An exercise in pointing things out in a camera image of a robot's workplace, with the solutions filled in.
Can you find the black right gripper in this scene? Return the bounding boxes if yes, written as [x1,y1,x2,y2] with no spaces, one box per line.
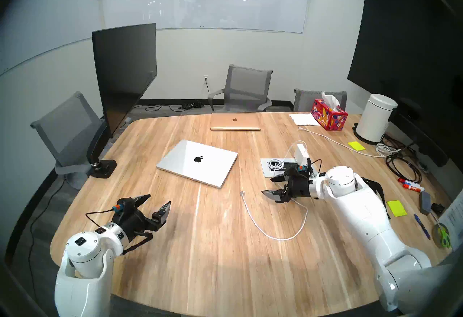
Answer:
[261,171,313,204]

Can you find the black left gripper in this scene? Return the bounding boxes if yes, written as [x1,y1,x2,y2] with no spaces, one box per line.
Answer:
[110,194,172,248]

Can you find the white charging cable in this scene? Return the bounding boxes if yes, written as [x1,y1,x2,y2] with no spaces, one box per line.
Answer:
[239,142,309,241]

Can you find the silver MacBook laptop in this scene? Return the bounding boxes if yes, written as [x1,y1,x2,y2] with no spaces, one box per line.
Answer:
[156,139,238,189]

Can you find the gold MacBook laptop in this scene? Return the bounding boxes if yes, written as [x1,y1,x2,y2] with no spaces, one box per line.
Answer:
[210,113,262,131]

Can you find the black curved desk monitor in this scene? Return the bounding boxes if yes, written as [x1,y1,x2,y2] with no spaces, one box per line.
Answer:
[92,23,157,137]

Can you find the silver table power outlet box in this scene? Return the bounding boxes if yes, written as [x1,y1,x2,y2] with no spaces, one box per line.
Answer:
[260,157,315,178]

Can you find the white power adapter brick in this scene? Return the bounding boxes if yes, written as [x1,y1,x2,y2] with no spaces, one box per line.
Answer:
[294,144,308,165]

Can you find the white paper napkin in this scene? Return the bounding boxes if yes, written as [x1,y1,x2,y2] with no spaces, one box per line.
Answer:
[289,113,320,127]

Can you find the colourful floral tissue box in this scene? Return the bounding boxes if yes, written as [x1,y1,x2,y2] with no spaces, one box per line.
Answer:
[311,91,348,131]

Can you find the grey mesh office chair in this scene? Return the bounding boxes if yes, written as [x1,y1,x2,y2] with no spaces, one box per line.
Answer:
[294,89,348,113]

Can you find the grey mesh chair with armrests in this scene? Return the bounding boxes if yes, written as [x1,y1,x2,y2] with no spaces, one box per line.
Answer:
[208,64,273,113]

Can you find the grey mesh chair without armrests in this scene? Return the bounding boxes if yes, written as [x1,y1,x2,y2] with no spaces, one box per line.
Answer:
[31,92,109,190]

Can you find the white cylindrical trash can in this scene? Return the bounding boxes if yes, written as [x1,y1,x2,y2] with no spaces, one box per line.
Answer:
[353,94,398,145]

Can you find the grey whiteboard eraser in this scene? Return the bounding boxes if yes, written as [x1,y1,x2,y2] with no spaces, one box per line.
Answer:
[420,191,433,215]

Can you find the blue pen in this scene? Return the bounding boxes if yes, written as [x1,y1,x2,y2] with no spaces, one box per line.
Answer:
[414,214,432,240]

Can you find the white printed paper sheet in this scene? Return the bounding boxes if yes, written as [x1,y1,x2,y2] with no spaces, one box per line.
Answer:
[439,188,463,242]

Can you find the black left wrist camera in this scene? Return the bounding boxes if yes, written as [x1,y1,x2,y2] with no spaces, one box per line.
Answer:
[112,198,136,214]

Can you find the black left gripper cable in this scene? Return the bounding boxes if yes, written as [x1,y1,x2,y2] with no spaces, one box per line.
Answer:
[86,208,154,256]

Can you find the black floor cable bundle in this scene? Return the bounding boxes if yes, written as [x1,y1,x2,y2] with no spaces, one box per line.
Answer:
[145,100,209,112]

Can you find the black coiled cable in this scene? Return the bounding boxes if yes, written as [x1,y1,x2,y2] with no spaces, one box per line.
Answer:
[385,139,423,183]

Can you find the long white cable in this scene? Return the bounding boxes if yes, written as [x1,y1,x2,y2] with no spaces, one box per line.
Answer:
[298,127,402,158]

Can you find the thin black floor cable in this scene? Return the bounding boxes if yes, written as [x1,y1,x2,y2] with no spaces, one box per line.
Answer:
[29,179,65,248]

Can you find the green handled scissors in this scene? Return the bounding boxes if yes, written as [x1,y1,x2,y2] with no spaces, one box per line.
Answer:
[434,217,453,250]

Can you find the large black wall television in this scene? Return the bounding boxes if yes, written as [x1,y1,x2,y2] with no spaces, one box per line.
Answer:
[347,0,463,161]

